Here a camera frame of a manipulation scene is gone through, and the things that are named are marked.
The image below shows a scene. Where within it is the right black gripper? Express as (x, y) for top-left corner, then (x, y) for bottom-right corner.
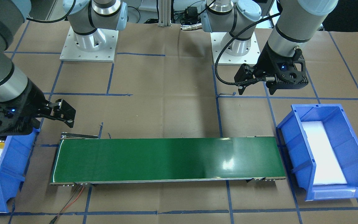
(0, 81), (76, 136)

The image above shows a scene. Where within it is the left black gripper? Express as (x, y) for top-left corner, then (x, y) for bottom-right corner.
(234, 44), (309, 96)

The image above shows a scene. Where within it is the yellow push button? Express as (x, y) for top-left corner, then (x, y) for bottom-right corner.
(0, 136), (7, 149)

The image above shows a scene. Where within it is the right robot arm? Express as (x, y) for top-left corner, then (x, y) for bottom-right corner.
(0, 0), (128, 136)

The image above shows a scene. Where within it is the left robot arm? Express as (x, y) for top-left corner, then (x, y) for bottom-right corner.
(201, 0), (338, 95)

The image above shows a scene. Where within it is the green conveyor belt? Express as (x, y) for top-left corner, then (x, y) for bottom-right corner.
(51, 137), (286, 185)

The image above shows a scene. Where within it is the blue bin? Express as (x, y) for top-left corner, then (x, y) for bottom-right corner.
(0, 129), (39, 213)
(278, 104), (358, 201)

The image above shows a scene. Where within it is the black braided cable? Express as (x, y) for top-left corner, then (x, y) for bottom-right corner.
(214, 12), (282, 86)

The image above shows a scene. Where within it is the red and black wire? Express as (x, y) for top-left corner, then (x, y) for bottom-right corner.
(48, 185), (86, 224)

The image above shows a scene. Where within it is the aluminium frame post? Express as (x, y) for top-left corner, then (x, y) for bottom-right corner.
(157, 0), (173, 27)

